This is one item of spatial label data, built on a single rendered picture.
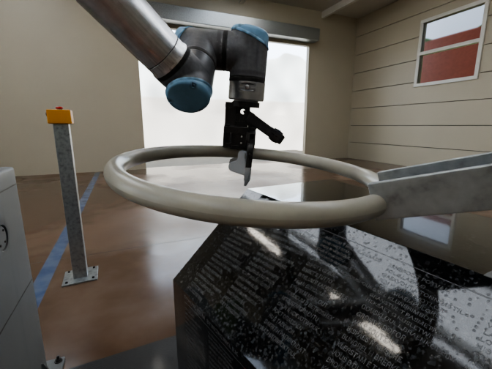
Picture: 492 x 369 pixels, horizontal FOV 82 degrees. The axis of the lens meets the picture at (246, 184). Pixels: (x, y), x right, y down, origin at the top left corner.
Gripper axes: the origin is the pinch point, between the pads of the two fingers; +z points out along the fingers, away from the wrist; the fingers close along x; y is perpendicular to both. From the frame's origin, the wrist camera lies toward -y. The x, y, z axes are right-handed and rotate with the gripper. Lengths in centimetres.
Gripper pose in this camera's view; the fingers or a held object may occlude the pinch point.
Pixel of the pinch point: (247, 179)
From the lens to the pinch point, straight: 76.9
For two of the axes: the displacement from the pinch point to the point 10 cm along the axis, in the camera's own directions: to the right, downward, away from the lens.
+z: -0.7, 9.6, 2.5
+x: 0.1, 2.6, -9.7
